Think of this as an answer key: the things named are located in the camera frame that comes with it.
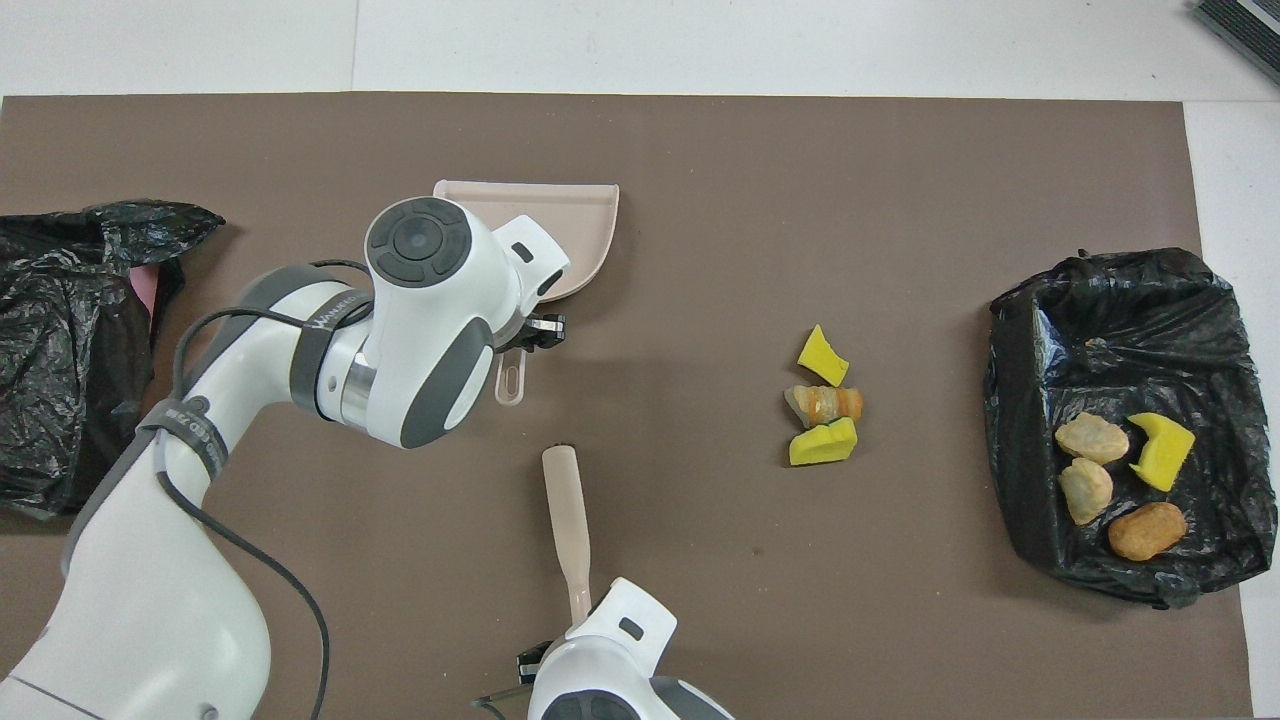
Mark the yellow green sponge block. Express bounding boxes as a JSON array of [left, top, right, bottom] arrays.
[[788, 416, 859, 467]]

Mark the yellow sponge wedge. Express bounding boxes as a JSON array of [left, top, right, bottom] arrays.
[[797, 323, 851, 388]]

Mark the beige plastic dustpan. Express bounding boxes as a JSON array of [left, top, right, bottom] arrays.
[[433, 180, 621, 407]]

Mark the beige hand brush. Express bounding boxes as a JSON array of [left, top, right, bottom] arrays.
[[541, 445, 595, 627]]

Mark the pink plastic bin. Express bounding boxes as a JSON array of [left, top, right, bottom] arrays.
[[128, 262, 161, 321]]

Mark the pale dumpling piece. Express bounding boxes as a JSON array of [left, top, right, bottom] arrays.
[[1058, 457, 1114, 526], [1055, 412, 1131, 466]]

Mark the brown fried bread roll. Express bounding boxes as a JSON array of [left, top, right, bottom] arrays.
[[1108, 502, 1189, 561]]

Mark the striped croissant bread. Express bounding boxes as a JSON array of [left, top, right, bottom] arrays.
[[783, 384, 865, 429]]

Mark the dark ribbed grey object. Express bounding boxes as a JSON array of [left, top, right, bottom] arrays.
[[1192, 0, 1280, 86]]

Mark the crumpled black trash bag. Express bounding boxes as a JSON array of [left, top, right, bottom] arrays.
[[0, 200, 227, 519]]

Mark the brown table mat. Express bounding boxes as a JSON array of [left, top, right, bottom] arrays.
[[0, 92, 1257, 720]]

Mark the notched yellow sponge piece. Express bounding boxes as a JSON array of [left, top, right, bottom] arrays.
[[1127, 412, 1196, 492]]

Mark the black bag lined bin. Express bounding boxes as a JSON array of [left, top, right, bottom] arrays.
[[983, 247, 1280, 609]]

